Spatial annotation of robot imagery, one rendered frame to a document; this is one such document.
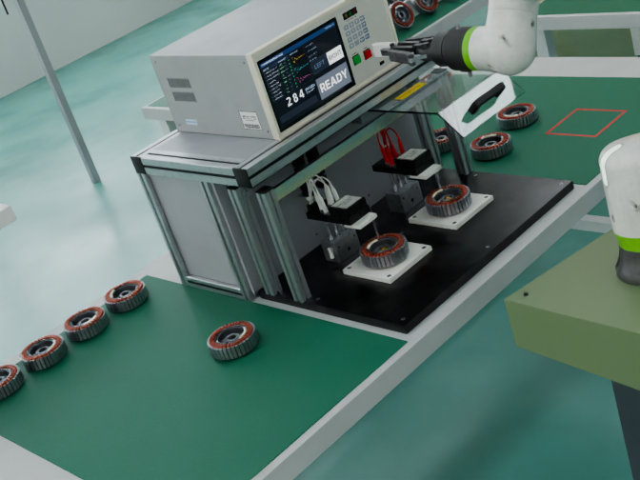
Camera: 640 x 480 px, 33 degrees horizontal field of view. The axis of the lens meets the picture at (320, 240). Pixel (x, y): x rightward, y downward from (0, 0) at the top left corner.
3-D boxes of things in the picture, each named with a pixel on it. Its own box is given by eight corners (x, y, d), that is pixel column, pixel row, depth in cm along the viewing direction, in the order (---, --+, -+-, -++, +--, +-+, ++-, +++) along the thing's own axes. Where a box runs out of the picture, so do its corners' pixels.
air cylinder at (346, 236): (361, 247, 260) (355, 228, 257) (341, 263, 256) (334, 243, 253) (347, 245, 263) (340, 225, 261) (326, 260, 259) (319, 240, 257)
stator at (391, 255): (418, 246, 249) (414, 232, 247) (393, 271, 241) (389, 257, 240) (379, 244, 256) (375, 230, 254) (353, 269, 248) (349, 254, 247)
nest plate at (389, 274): (432, 250, 248) (430, 245, 247) (390, 284, 239) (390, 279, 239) (385, 242, 259) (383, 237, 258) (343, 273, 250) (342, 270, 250)
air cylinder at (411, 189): (424, 199, 273) (418, 180, 271) (405, 213, 269) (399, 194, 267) (409, 197, 277) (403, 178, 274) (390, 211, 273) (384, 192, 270)
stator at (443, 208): (482, 198, 261) (478, 184, 259) (453, 220, 255) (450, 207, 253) (446, 193, 269) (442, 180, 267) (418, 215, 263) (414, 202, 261)
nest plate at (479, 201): (493, 199, 261) (492, 194, 261) (456, 230, 253) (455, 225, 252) (446, 193, 272) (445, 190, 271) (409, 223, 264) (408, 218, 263)
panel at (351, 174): (427, 164, 292) (397, 61, 279) (254, 292, 255) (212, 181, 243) (424, 164, 293) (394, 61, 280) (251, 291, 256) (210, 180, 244)
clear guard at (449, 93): (525, 92, 251) (520, 69, 249) (464, 138, 238) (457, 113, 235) (420, 90, 275) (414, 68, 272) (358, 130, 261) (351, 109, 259)
